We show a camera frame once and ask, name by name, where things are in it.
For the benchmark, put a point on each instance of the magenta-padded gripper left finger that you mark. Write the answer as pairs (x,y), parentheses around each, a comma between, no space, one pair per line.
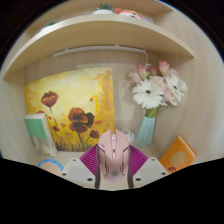
(80,170)

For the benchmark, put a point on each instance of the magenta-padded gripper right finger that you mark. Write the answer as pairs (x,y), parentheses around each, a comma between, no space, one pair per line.
(148,168)

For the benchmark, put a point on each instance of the pink computer mouse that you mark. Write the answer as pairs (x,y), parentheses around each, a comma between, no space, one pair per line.
(113,156)

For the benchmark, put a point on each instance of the round blue-rimmed cartoon mouse pad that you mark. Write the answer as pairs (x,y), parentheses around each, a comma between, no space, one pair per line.
(50,165)

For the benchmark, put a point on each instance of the orange book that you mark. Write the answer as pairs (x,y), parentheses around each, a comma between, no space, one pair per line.
(178,156)

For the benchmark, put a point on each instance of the pale green faceted vase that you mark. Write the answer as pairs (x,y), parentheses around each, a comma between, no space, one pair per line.
(145,131)

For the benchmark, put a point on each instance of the white power strip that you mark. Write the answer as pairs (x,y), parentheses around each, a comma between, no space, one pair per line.
(128,136)

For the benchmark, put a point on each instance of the green and beige book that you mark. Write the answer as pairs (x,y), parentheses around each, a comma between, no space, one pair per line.
(38,130)

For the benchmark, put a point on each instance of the yellow poppy flower painting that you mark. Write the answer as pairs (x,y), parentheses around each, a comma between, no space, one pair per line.
(73,100)

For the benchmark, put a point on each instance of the white light bar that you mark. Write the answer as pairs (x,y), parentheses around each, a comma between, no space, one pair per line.
(100,49)

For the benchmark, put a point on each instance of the wooden shelf unit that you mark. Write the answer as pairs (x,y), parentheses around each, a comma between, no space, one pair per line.
(100,31)

